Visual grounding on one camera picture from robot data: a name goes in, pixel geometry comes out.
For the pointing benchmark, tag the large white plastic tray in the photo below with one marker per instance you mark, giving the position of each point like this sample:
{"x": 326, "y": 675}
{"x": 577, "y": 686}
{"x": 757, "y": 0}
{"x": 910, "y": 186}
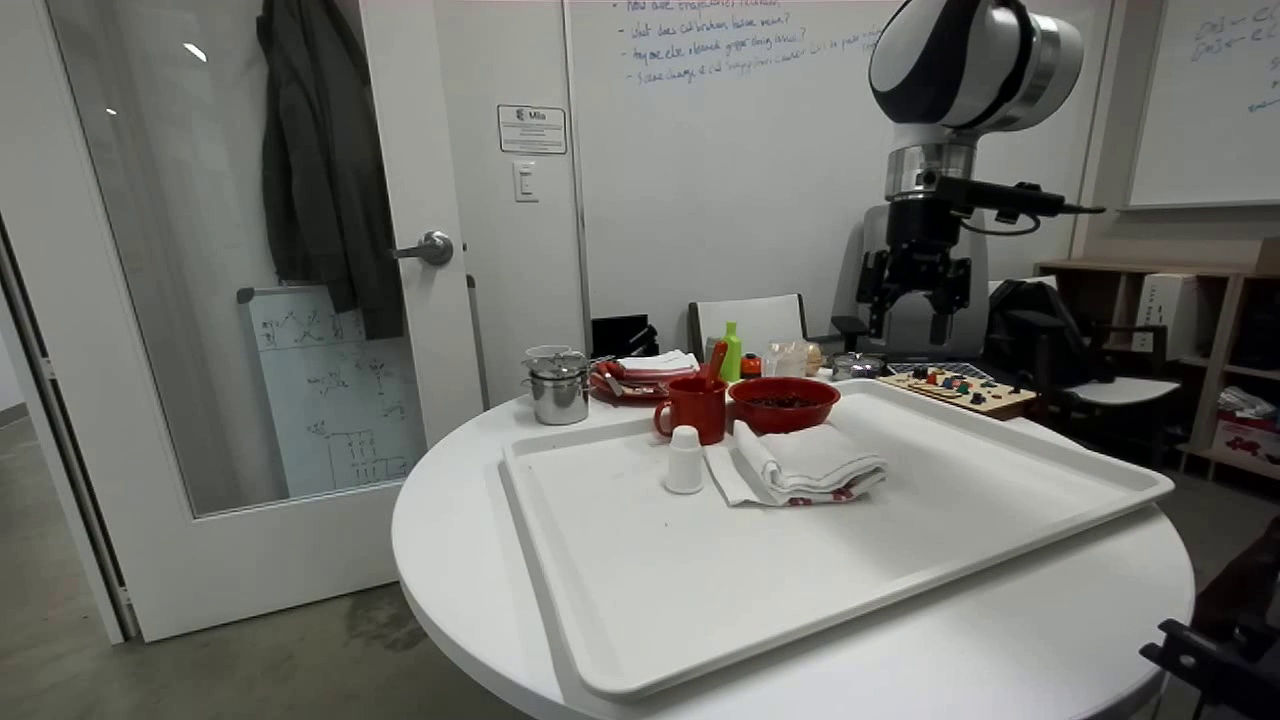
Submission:
{"x": 853, "y": 563}

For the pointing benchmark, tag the wooden shelf unit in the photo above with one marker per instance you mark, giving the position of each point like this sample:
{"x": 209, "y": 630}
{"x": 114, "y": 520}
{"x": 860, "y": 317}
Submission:
{"x": 1233, "y": 363}

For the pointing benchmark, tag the black laptop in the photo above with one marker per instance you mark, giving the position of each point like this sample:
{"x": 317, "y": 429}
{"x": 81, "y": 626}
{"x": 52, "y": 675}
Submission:
{"x": 626, "y": 338}

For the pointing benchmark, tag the white door with window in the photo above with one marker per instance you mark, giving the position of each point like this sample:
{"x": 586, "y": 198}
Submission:
{"x": 424, "y": 443}

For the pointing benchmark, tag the green squeeze bottle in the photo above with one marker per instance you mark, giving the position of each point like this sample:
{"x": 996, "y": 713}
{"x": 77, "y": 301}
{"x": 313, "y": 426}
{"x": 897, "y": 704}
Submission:
{"x": 729, "y": 358}

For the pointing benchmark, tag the small red toy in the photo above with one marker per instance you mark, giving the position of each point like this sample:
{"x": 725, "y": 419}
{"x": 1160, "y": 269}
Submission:
{"x": 754, "y": 367}

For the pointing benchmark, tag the red bowl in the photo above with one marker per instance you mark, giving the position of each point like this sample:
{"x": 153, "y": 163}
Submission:
{"x": 786, "y": 405}

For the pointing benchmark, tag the large wall whiteboard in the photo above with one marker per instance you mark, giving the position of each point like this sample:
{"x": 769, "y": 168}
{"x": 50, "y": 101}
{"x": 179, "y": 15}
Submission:
{"x": 720, "y": 163}

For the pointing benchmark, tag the white light switch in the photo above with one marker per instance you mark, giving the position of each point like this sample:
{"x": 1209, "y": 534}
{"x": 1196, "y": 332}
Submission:
{"x": 525, "y": 181}

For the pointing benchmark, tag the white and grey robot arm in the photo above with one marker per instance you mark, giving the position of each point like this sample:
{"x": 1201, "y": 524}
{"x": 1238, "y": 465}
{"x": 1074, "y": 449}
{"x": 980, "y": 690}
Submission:
{"x": 961, "y": 60}

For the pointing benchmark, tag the white shaker bottle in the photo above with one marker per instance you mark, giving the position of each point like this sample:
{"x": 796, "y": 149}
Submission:
{"x": 684, "y": 465}

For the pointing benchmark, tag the small leaning whiteboard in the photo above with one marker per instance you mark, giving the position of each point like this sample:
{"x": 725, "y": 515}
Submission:
{"x": 332, "y": 402}

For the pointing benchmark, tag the silver metal mug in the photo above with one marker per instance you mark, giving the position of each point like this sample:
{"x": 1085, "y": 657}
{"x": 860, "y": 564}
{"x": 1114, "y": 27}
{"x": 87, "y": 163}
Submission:
{"x": 557, "y": 390}

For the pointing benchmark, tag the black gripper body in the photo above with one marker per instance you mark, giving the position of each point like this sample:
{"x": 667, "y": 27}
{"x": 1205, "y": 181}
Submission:
{"x": 918, "y": 245}

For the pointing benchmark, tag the white cloth in basket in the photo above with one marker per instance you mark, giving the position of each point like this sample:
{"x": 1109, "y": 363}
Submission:
{"x": 661, "y": 363}

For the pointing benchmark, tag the white towel with red stripes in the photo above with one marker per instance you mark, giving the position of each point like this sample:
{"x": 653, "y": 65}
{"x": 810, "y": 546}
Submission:
{"x": 803, "y": 465}

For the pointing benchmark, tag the dark hanging jacket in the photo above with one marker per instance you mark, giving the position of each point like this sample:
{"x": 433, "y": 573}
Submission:
{"x": 326, "y": 163}

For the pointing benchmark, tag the wooden busy board toy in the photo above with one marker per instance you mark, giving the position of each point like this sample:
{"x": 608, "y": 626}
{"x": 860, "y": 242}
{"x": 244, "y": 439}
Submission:
{"x": 961, "y": 390}

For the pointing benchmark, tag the dark chair with white seat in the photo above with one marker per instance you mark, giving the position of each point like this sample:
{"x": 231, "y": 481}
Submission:
{"x": 1052, "y": 341}

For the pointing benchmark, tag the white paper wall sign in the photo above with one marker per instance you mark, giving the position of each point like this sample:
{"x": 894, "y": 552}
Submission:
{"x": 535, "y": 130}

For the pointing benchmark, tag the red mug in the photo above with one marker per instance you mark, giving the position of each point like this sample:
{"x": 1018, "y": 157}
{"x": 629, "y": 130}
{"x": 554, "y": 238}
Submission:
{"x": 697, "y": 408}

